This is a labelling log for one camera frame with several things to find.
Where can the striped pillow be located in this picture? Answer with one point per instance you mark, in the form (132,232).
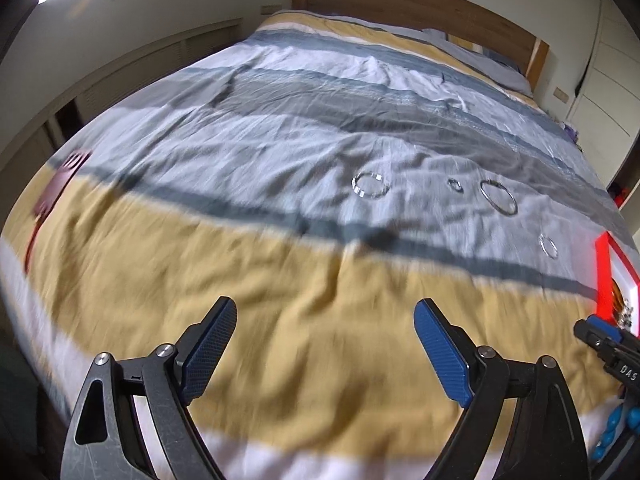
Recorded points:
(475,57)

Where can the red shallow box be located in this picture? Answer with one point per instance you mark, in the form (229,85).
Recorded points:
(602,280)

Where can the phone in pink case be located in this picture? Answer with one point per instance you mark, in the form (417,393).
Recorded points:
(60,185)

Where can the large silver bangle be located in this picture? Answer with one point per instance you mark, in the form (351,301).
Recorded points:
(482,190)

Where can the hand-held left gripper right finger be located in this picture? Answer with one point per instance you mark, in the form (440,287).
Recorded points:
(442,355)

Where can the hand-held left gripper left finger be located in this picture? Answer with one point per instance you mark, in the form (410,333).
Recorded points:
(210,350)

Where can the amber bangle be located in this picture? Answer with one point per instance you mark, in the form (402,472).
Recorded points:
(620,302)

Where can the red item in wardrobe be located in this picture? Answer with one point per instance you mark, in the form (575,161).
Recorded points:
(621,196)

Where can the wooden headboard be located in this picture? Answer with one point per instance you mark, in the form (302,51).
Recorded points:
(400,5)

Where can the striped duvet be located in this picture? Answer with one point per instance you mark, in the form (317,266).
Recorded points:
(250,135)

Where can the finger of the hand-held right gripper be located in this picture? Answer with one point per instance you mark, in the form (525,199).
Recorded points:
(620,334)
(592,337)

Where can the white wardrobe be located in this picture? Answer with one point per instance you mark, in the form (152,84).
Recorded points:
(610,85)

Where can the purple tissue box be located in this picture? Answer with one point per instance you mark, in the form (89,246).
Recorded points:
(571,132)

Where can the wall socket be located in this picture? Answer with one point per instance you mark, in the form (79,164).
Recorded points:
(270,9)
(561,95)

